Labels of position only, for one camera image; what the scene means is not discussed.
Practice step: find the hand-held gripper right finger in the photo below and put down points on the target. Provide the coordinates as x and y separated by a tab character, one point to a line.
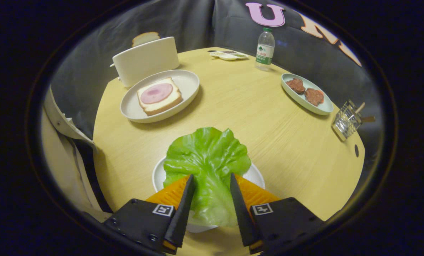
242	213

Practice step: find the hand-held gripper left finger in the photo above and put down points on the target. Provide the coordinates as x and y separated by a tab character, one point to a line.
183	213

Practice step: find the green lettuce leaf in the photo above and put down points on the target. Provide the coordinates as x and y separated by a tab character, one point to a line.
208	156

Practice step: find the toasted bread slice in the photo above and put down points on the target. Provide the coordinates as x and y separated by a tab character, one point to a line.
146	37

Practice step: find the small white plate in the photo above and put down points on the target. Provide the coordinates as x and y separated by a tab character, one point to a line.
158	176

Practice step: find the white bread slice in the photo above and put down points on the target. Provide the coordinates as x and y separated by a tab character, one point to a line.
162	107

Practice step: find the pink ham slice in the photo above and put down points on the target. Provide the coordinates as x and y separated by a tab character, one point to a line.
156	93

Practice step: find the large grey-white plate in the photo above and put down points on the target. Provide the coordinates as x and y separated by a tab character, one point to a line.
187	85

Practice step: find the black table grommet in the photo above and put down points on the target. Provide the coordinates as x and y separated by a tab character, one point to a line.
356	150

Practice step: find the light blue plate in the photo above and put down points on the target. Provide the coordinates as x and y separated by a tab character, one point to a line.
323	106

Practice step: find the orange-edged meat patty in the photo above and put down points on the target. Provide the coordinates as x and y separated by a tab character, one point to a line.
314	96

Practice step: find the brown meat patty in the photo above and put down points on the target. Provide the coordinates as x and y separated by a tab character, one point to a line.
295	85

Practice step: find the beige cloth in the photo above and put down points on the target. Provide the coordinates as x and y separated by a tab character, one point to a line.
55	149

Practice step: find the white divided condiment dish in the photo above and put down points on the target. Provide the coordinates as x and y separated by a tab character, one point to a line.
229	56

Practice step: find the brown wooden utensil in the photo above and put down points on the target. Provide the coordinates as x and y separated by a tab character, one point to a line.
368	119

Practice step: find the white toaster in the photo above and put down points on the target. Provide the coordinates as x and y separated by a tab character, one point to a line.
144	60

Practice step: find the thin wooden stick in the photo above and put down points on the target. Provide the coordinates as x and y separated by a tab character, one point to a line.
359	107

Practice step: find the clear plastic water bottle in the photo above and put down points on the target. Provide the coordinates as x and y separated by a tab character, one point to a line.
265	53

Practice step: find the black backdrop cloth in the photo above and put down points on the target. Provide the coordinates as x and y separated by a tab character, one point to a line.
91	64

